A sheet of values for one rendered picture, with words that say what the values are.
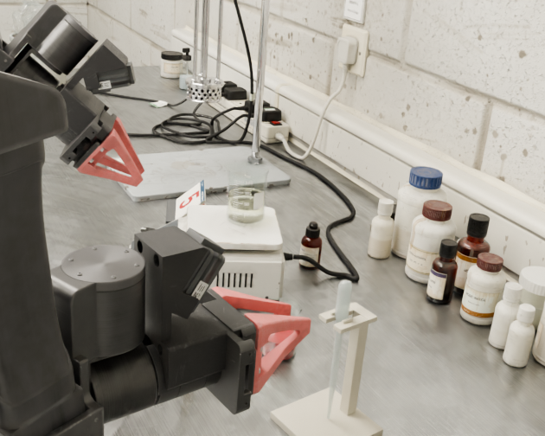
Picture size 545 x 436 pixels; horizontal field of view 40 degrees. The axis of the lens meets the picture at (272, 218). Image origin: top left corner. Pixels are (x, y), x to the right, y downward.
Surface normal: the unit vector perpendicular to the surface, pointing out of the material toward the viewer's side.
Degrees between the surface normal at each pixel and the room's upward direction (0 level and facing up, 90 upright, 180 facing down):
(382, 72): 90
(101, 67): 89
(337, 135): 90
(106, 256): 0
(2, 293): 90
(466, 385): 0
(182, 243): 0
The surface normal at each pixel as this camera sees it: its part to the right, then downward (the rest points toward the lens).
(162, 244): 0.07, -0.91
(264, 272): 0.10, 0.41
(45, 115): 0.80, 0.29
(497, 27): -0.89, 0.12
